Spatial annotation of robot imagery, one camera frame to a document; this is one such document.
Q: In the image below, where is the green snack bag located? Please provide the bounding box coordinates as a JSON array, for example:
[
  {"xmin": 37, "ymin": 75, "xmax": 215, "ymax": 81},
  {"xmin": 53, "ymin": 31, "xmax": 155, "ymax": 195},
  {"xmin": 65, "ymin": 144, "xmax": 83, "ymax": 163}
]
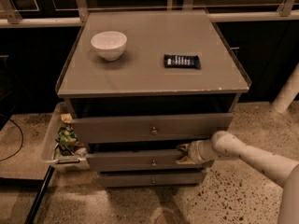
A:
[{"xmin": 58, "ymin": 126, "xmax": 78, "ymax": 146}]

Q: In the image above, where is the grey drawer cabinet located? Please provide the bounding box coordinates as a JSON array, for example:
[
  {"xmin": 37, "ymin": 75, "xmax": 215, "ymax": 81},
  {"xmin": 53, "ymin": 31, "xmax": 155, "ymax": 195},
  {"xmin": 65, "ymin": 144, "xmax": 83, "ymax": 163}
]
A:
[{"xmin": 56, "ymin": 10, "xmax": 250, "ymax": 175}]

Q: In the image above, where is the grey drawer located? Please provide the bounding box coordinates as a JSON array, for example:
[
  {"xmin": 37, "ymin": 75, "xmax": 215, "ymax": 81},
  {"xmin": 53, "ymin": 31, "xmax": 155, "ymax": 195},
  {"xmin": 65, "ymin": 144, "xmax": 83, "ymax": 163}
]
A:
[
  {"xmin": 99, "ymin": 170, "xmax": 206, "ymax": 188},
  {"xmin": 86, "ymin": 149, "xmax": 213, "ymax": 172},
  {"xmin": 71, "ymin": 113, "xmax": 233, "ymax": 144}
]

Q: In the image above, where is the white ceramic bowl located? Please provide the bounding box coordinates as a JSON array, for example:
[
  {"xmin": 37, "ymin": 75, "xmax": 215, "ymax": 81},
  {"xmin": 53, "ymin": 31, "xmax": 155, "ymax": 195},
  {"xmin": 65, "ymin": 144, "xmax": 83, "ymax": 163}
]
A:
[{"xmin": 91, "ymin": 31, "xmax": 127, "ymax": 61}]

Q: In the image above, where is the grey bottom drawer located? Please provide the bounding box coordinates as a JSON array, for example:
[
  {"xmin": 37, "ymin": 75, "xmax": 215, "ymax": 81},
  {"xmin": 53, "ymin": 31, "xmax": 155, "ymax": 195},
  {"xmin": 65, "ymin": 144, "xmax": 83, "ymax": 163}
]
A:
[{"xmin": 99, "ymin": 170, "xmax": 206, "ymax": 188}]

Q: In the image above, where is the black floor cable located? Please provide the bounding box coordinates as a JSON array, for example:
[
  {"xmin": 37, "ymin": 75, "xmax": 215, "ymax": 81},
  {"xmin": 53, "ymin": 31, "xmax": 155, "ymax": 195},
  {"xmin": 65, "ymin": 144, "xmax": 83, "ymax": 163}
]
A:
[{"xmin": 0, "ymin": 113, "xmax": 24, "ymax": 162}]

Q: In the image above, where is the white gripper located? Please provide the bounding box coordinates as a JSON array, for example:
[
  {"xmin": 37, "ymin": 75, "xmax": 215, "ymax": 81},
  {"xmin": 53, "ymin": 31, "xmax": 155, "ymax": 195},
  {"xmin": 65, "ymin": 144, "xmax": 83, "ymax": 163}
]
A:
[{"xmin": 176, "ymin": 141, "xmax": 203, "ymax": 165}]

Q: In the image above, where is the black floor bar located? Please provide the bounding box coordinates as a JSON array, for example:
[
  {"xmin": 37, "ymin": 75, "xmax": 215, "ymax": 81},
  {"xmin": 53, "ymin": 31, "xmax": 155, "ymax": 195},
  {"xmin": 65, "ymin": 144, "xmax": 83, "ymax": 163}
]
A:
[{"xmin": 24, "ymin": 165, "xmax": 56, "ymax": 224}]

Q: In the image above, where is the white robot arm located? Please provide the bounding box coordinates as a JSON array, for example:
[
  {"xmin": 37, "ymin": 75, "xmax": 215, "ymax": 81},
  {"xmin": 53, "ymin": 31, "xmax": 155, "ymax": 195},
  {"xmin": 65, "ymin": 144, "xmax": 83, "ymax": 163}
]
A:
[{"xmin": 177, "ymin": 131, "xmax": 299, "ymax": 224}]

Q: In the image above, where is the clear plastic storage bin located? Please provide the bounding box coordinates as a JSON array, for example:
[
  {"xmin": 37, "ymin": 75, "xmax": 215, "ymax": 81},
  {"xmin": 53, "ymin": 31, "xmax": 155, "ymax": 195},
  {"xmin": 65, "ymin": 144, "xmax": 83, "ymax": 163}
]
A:
[{"xmin": 41, "ymin": 102, "xmax": 90, "ymax": 172}]

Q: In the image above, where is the white railing bar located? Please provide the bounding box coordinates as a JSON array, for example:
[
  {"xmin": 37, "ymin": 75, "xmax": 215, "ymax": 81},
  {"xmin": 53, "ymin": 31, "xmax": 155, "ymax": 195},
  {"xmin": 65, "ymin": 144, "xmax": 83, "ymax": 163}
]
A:
[{"xmin": 0, "ymin": 9, "xmax": 299, "ymax": 29}]

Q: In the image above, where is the white post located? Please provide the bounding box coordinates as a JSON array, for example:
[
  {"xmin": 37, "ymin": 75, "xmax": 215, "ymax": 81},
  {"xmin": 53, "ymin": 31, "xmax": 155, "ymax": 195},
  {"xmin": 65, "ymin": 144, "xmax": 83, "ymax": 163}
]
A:
[{"xmin": 272, "ymin": 64, "xmax": 299, "ymax": 114}]

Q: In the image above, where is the grey top drawer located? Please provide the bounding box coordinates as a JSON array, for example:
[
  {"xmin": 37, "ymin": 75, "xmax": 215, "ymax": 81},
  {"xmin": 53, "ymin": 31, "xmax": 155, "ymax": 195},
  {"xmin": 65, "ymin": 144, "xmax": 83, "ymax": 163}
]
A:
[{"xmin": 71, "ymin": 113, "xmax": 233, "ymax": 144}]

